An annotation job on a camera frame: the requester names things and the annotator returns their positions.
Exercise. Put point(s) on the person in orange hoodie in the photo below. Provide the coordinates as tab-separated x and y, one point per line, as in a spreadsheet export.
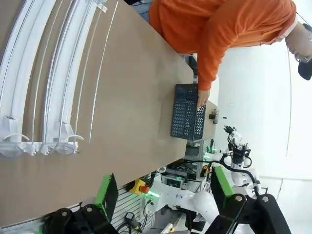
195	22

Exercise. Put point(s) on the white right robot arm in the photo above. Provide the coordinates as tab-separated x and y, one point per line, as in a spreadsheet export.
185	196

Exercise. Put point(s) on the grey slotted side panel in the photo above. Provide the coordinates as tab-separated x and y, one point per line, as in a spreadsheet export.
129	202

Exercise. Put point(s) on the black handheld scanner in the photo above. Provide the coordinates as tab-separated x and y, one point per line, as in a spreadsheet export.
130	217

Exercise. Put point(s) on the yellow red emergency stop button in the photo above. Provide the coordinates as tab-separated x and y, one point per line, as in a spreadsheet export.
137	186

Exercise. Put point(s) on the person's left forearm orange sleeve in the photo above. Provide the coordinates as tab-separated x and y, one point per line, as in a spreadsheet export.
208	70

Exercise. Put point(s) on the small silver clamp fixture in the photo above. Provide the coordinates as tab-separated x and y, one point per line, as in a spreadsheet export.
215	116

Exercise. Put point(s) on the dark grey plastic basket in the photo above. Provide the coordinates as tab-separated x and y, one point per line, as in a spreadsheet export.
182	117

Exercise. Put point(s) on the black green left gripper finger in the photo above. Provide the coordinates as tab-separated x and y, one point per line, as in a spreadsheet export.
107	192

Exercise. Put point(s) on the aluminium frame rack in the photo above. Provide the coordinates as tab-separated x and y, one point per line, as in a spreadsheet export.
200	148

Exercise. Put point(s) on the black electronics box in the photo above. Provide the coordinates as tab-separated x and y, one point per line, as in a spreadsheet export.
180	175

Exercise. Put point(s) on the person's left hand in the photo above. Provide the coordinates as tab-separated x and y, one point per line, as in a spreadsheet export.
202	97

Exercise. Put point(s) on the small white background robot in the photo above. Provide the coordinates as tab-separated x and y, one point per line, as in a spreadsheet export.
235	139

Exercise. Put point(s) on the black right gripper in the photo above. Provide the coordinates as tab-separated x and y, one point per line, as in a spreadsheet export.
237	156

